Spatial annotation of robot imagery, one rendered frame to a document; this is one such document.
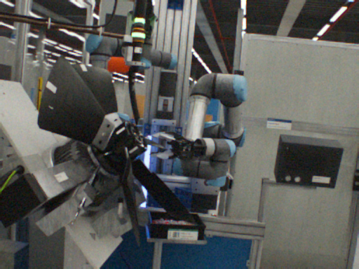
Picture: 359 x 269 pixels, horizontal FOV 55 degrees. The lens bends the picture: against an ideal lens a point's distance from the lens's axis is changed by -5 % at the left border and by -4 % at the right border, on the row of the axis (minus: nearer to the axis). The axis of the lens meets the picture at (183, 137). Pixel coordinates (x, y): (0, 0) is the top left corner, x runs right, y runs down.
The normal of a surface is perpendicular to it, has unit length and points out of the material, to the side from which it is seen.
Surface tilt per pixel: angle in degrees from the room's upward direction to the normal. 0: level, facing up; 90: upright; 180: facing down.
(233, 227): 90
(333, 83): 90
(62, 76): 73
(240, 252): 90
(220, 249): 90
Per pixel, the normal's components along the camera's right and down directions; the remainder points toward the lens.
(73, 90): 0.87, -0.08
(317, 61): -0.11, 0.07
